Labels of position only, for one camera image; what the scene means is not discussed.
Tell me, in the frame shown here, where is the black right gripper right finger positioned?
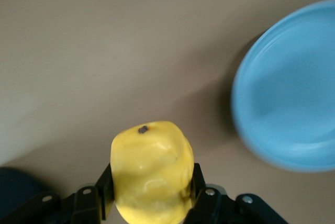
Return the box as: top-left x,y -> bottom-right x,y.
184,163 -> 238,224

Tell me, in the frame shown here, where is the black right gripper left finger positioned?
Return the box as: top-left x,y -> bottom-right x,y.
70,162 -> 115,224

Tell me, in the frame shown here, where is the yellow potato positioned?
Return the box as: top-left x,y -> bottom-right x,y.
109,120 -> 195,224

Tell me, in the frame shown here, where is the blue round plate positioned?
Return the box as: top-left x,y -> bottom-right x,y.
230,0 -> 335,174

